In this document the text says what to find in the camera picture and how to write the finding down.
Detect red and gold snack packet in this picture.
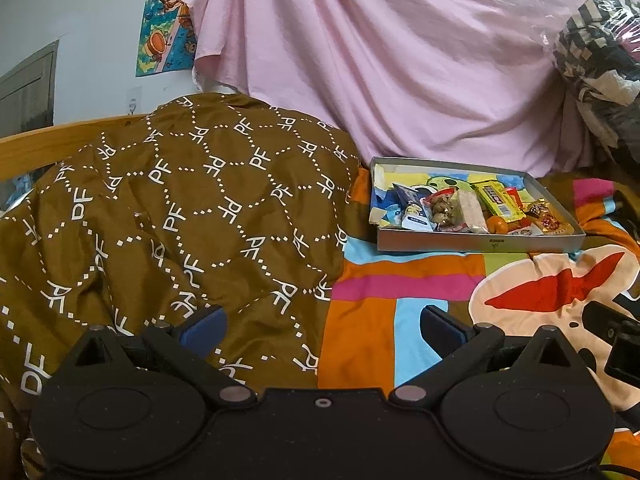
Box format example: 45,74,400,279
537,210,577,236

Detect cartoon wall poster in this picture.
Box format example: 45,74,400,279
135,0,199,79

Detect yellow snack packet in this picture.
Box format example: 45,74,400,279
471,180,525,222

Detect white rice cracker packet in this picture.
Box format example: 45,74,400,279
457,191,490,234

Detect pink bed sheet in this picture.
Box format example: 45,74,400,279
180,0,640,179

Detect white packet with blue label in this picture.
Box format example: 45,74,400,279
400,204,435,234

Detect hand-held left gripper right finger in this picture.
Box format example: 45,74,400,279
389,304,585,408

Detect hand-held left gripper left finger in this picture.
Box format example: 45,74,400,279
59,305,258,408

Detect brown patterned quilt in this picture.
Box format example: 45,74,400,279
0,92,365,480

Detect plastic bag of clothes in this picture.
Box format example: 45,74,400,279
515,0,640,163

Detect clear packet of brown snacks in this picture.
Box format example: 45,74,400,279
422,189,465,232

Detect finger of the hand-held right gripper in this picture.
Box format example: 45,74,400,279
581,299,632,347

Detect large red snack packet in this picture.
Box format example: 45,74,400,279
504,186,527,213

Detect grey cardboard tray box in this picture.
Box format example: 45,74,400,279
369,156,587,254

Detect grey door frame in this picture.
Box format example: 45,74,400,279
0,40,60,140

